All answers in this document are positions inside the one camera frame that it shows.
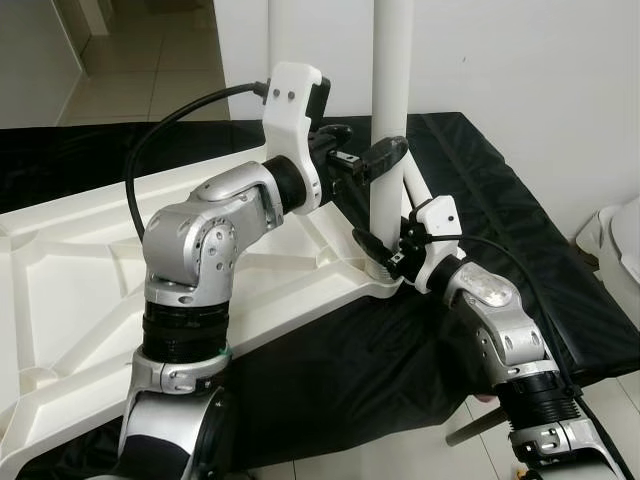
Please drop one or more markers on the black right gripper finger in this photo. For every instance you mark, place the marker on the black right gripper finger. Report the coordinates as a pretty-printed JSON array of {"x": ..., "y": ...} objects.
[{"x": 375, "y": 250}]

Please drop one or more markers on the white tapered plastic table leg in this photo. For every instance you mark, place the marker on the white tapered plastic table leg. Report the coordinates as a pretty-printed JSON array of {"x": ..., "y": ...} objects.
[
  {"x": 279, "y": 30},
  {"x": 420, "y": 185},
  {"x": 392, "y": 80},
  {"x": 410, "y": 205}
]

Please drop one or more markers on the white plastic children table top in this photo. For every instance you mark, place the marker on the white plastic children table top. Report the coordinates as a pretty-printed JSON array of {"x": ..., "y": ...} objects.
[{"x": 60, "y": 270}]

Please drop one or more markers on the black table cloth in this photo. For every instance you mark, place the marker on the black table cloth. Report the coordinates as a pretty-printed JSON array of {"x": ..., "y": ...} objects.
[{"x": 560, "y": 300}]

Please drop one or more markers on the white plastic chair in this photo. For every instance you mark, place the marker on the white plastic chair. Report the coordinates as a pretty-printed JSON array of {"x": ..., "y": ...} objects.
[{"x": 615, "y": 250}]

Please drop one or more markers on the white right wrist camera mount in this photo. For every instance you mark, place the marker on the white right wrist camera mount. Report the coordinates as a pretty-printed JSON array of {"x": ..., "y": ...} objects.
[{"x": 438, "y": 230}]

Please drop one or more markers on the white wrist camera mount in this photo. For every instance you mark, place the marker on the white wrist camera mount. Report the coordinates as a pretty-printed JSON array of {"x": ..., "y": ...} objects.
[
  {"x": 438, "y": 230},
  {"x": 290, "y": 110}
]

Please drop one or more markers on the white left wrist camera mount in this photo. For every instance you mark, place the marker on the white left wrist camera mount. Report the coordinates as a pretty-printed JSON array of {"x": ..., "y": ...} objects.
[{"x": 290, "y": 110}]

